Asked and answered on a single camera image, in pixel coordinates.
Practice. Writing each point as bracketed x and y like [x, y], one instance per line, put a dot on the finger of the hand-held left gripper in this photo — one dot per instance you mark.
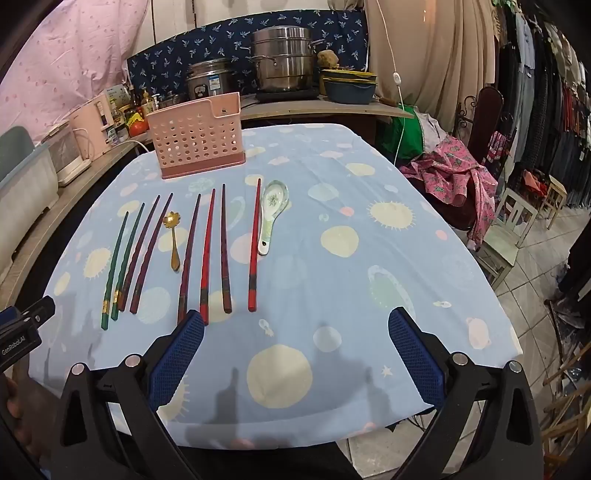
[39, 310]

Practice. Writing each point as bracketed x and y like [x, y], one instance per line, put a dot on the dark red patterned chopstick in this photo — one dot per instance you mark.
[225, 263]
[189, 263]

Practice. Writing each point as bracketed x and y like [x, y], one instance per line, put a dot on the blue floral cloth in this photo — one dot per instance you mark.
[184, 46]

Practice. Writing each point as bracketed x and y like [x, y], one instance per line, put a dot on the pink dotted sheet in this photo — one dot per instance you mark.
[69, 46]

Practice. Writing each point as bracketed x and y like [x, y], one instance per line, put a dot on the pink electric kettle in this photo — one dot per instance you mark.
[87, 124]

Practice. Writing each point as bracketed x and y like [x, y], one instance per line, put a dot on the row of hanging clothes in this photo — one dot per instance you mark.
[545, 92]

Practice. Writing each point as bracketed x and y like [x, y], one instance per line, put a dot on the maroon chopstick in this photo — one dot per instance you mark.
[150, 261]
[138, 258]

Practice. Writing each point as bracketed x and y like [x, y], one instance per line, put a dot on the black induction cooker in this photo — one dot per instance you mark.
[286, 95]

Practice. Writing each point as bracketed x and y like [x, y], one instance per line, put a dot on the brown lumpy root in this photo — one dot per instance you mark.
[328, 59]

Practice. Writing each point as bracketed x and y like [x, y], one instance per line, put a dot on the dark wooden chair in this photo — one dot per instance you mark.
[485, 115]

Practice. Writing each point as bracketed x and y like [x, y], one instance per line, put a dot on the small wooden stool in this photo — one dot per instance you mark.
[556, 194]

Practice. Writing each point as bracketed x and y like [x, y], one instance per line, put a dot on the person's left hand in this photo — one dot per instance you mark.
[16, 406]

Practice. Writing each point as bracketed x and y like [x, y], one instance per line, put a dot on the pink patterned garment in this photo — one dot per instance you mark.
[448, 170]

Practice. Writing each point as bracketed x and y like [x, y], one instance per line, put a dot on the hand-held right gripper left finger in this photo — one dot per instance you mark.
[178, 355]

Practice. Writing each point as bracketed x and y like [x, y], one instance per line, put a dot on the beige curtain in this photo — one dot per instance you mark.
[438, 46]

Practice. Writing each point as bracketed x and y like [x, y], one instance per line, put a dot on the green cloth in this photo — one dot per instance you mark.
[406, 138]

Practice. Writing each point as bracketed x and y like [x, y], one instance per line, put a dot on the green chopstick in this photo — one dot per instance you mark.
[113, 277]
[127, 265]

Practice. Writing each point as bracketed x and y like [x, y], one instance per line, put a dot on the translucent storage box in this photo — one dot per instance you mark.
[23, 184]

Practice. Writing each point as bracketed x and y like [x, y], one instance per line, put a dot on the silver rice cooker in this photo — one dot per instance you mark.
[207, 78]

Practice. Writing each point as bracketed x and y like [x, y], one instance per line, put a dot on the wooden side shelf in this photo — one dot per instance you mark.
[69, 194]

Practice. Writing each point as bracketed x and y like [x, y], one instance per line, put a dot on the red orange container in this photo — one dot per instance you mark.
[136, 127]

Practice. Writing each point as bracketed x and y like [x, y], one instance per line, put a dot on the yellow rimmed dish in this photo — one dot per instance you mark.
[348, 74]

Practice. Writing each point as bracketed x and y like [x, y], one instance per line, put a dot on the white wooden chair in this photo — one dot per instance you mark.
[505, 230]

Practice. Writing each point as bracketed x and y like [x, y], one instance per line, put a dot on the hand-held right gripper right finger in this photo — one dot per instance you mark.
[415, 355]

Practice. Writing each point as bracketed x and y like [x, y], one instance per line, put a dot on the stainless steel steamer pot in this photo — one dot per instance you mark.
[281, 60]

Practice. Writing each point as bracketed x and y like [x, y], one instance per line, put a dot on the gold flower spoon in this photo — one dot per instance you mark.
[174, 249]

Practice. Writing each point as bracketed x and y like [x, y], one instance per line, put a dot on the pink perforated utensil basket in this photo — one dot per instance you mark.
[194, 138]

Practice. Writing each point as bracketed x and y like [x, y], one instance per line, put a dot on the white ceramic soup spoon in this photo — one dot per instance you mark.
[274, 198]

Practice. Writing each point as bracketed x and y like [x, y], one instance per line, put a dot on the bright red chopstick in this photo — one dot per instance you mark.
[207, 267]
[254, 258]

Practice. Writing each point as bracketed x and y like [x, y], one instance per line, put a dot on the wooden counter board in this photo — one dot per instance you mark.
[323, 110]

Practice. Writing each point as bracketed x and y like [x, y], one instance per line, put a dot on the white countertop appliance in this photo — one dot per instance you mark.
[64, 152]

